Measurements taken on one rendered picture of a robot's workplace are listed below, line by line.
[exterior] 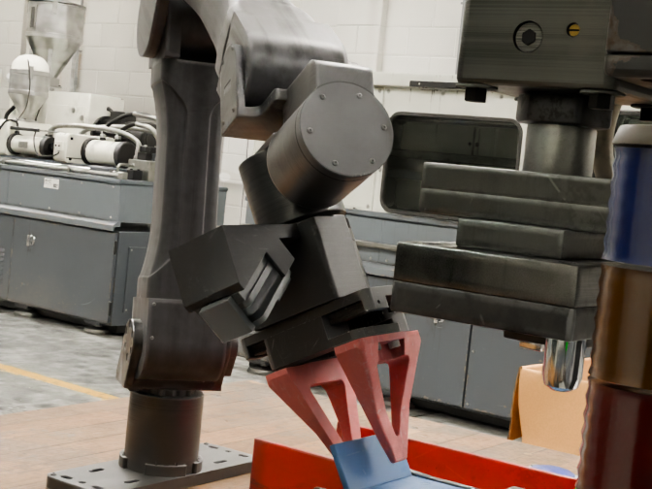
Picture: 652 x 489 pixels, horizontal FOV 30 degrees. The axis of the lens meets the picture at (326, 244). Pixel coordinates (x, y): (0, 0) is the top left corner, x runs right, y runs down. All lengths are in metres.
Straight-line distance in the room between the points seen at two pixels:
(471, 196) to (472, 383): 5.28
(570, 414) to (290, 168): 2.40
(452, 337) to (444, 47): 3.00
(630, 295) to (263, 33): 0.46
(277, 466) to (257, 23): 0.35
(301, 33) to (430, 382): 5.29
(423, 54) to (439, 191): 7.88
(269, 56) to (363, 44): 8.00
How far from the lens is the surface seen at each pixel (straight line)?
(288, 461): 0.94
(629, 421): 0.36
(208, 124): 1.00
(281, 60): 0.77
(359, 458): 0.73
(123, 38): 10.56
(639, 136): 0.36
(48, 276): 7.97
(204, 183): 0.99
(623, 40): 0.59
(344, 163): 0.67
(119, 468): 1.04
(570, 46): 0.62
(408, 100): 6.17
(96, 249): 7.63
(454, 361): 5.96
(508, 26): 0.64
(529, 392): 3.11
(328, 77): 0.69
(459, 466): 0.99
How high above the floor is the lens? 1.17
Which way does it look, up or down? 4 degrees down
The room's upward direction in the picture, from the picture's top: 6 degrees clockwise
